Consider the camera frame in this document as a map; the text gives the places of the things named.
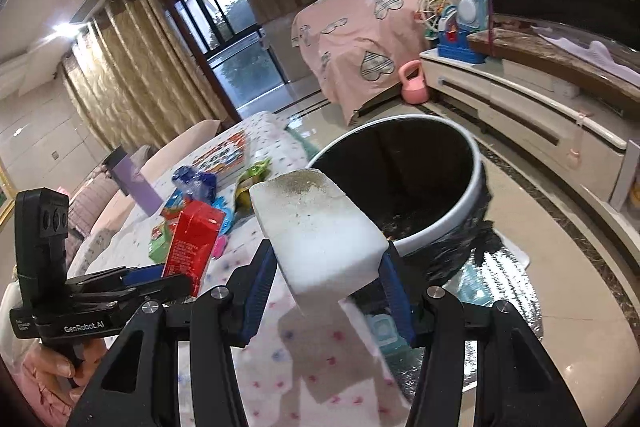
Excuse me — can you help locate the red snack box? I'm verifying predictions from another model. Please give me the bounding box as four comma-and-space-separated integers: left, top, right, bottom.
163, 200, 224, 297

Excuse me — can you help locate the blue plastic snack bag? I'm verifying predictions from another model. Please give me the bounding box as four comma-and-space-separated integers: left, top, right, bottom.
171, 166, 217, 204

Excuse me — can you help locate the white foam block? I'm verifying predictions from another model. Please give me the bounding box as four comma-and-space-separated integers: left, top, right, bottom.
250, 169, 388, 313

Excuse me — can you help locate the black trash bin white rim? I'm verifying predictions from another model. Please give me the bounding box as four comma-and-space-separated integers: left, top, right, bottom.
309, 115, 502, 284

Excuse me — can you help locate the person's left hand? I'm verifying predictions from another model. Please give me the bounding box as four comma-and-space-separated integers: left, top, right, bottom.
25, 338, 106, 405

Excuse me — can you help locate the light green wrapper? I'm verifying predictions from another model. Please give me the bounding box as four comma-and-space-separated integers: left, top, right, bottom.
149, 221, 172, 263

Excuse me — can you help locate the pink sofa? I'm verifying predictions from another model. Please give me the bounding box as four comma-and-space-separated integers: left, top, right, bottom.
65, 119, 220, 273

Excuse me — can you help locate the purple thermos bottle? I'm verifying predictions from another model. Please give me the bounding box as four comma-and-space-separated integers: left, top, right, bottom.
102, 146, 163, 216

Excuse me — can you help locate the silver foil floor mat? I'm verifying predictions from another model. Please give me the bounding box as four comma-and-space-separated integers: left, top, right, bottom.
364, 246, 547, 403

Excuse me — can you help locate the small blue container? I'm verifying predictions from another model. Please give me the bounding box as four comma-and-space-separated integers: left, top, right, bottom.
213, 196, 234, 235

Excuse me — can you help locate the green gold snack pouch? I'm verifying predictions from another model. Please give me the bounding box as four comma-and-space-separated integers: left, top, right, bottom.
233, 158, 271, 211

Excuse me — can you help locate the colourful children's book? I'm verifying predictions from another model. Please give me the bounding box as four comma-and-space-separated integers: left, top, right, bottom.
192, 131, 247, 186

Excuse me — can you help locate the gold patterned curtain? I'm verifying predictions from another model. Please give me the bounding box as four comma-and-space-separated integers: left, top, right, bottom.
56, 0, 233, 152

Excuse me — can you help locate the white TV cabinet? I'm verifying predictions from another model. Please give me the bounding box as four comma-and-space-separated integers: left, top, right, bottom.
420, 50, 639, 258

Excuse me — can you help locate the balcony glass door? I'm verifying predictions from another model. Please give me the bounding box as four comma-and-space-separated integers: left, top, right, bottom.
174, 0, 285, 108

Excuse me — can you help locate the pink kettlebell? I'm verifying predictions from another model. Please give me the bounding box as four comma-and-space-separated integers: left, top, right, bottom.
398, 60, 428, 105

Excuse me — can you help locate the pink heart-pattern furniture cover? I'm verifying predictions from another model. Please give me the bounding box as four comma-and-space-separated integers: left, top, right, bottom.
291, 0, 425, 124

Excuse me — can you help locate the blue toy machine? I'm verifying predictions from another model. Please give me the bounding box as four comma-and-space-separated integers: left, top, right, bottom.
437, 0, 488, 64

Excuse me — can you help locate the colourful ferris wheel toy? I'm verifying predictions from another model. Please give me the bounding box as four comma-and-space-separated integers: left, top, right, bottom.
416, 0, 456, 40

